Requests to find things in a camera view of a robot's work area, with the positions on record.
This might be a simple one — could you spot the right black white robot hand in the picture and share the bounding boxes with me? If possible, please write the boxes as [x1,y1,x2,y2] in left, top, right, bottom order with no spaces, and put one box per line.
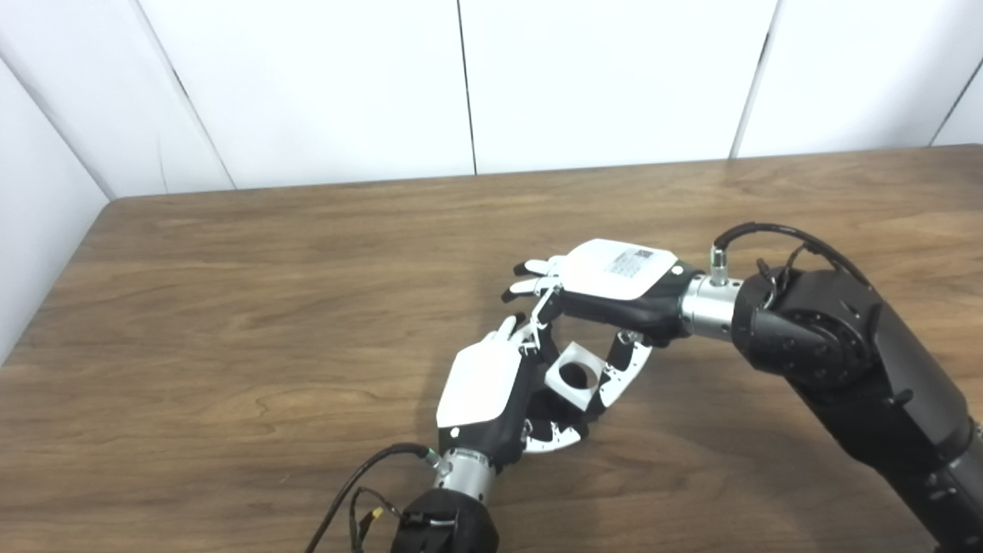
[501,239,703,422]

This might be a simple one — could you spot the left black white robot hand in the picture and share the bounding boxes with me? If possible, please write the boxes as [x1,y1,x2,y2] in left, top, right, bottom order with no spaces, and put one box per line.
[435,315,588,469]

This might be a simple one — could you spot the black peg with base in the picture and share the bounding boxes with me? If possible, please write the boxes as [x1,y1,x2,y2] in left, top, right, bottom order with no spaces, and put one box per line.
[530,388,592,442]

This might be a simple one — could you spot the white square piece with hole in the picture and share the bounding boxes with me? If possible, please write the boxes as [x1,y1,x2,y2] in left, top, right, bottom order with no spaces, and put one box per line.
[544,343,607,412]

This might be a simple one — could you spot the thick black right wrist cable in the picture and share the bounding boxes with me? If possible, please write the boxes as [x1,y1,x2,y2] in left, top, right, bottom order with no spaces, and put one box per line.
[710,222,872,289]

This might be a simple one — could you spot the thick black wrist cable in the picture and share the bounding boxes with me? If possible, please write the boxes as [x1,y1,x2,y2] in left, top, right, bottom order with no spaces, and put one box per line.
[710,222,872,289]
[306,442,442,553]

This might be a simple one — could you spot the thin right arm wires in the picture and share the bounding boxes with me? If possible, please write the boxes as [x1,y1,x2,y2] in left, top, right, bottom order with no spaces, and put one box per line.
[756,246,807,308]

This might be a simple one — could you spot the thick black left wrist cable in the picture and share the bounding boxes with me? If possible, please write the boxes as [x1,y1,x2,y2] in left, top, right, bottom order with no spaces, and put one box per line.
[306,442,442,553]

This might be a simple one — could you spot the thin left wires yellow connector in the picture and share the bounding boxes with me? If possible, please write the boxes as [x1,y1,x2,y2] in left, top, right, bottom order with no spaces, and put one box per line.
[349,486,404,553]

